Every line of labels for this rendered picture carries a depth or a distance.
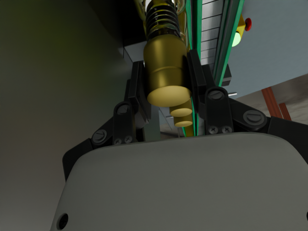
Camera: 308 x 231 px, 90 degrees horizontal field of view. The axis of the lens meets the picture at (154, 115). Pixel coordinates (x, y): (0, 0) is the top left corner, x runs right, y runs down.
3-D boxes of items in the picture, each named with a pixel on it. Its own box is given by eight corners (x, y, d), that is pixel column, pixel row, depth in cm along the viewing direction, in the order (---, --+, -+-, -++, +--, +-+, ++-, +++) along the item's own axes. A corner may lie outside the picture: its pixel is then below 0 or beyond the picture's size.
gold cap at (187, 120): (193, 102, 30) (197, 123, 28) (179, 108, 32) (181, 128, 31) (182, 96, 28) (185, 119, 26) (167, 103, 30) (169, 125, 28)
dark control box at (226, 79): (211, 65, 77) (214, 79, 74) (228, 62, 75) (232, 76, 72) (209, 75, 85) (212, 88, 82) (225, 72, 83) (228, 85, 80)
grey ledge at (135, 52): (123, 24, 50) (123, 51, 46) (150, 16, 48) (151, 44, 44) (170, 118, 136) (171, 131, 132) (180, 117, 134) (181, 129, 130)
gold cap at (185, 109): (165, 83, 23) (167, 110, 22) (189, 79, 23) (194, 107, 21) (167, 94, 27) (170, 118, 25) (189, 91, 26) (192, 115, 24)
